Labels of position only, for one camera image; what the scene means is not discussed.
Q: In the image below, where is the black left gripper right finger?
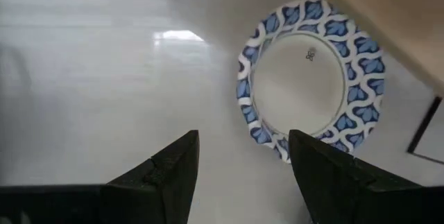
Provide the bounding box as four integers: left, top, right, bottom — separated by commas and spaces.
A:
289, 129, 422, 224

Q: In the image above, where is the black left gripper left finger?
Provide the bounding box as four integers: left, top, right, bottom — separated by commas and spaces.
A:
100, 129, 200, 224

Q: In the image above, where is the blue white wide-rim bowl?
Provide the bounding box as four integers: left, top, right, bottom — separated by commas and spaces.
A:
236, 0, 386, 165

